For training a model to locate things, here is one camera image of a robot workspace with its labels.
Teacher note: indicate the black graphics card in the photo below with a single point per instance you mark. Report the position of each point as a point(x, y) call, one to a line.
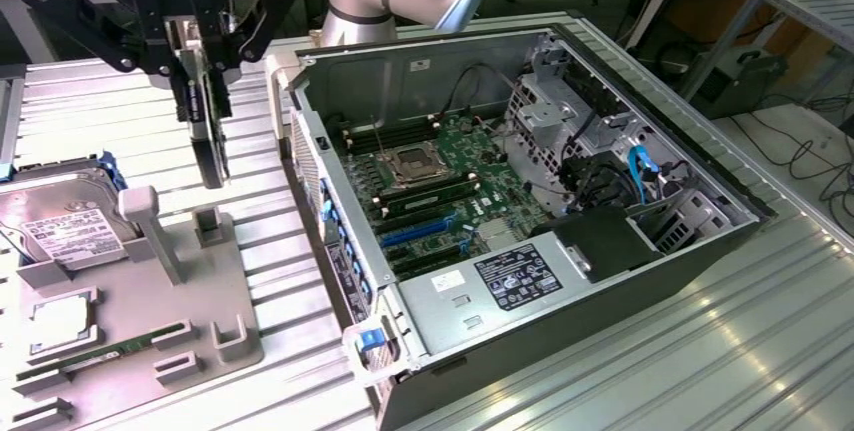
point(209, 151)

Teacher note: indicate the blue disk caddy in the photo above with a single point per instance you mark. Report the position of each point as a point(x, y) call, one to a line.
point(113, 171)

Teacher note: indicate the black RAM slot bank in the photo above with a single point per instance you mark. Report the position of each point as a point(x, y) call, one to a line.
point(389, 133)

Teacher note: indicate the CPU socket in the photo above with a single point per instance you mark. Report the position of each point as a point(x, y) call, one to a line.
point(410, 161)

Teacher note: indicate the silver hard disk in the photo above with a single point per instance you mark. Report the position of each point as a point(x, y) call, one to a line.
point(60, 221)

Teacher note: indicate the installed green RAM stick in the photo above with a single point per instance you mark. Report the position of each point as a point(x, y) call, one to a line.
point(427, 198)

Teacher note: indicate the green motherboard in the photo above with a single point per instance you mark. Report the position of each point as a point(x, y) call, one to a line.
point(487, 176)

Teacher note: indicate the blue expansion slot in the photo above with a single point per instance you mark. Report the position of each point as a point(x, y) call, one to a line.
point(416, 231)

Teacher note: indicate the silver disk bay cage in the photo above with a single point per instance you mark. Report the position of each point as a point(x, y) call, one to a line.
point(554, 116)

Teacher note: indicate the black expansion slot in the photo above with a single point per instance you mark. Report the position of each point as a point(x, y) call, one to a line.
point(430, 256)

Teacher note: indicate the grey parts rack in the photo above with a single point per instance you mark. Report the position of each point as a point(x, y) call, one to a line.
point(133, 311)

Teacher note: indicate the small silver chipset heatsink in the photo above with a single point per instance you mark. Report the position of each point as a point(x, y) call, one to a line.
point(502, 237)

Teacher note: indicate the silver CPU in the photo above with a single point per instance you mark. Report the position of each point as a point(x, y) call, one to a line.
point(61, 323)

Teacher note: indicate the loose green RAM stick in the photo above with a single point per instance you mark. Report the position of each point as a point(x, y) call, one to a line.
point(100, 351)

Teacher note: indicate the silver power supply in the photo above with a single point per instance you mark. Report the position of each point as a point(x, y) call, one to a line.
point(467, 301)

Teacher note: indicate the blue case latch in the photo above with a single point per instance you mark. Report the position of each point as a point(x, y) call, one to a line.
point(369, 341)

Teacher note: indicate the black box on floor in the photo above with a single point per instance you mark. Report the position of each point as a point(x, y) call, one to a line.
point(740, 81)

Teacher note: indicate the open black PC case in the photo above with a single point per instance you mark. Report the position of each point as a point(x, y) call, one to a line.
point(600, 321)

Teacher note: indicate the grey metal shelf frame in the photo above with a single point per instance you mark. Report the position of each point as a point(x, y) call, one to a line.
point(807, 6)

